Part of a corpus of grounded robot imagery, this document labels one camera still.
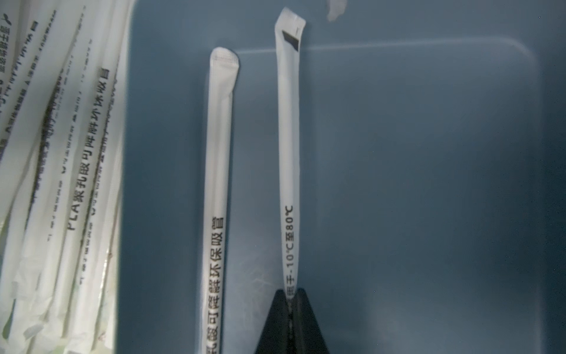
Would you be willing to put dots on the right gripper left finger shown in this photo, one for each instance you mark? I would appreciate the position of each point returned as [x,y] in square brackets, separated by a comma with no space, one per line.
[276,334]

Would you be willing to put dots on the blue plastic storage tray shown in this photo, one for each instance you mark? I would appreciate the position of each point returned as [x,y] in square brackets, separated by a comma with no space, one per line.
[432,175]

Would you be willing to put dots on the left pile wrapped straws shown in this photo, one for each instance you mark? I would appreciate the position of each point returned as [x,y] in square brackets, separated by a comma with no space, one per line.
[61,179]

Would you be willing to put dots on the straw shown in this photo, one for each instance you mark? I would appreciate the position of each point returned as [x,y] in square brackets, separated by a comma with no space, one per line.
[288,36]
[223,70]

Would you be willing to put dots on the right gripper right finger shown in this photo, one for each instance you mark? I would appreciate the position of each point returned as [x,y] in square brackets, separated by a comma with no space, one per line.
[305,333]

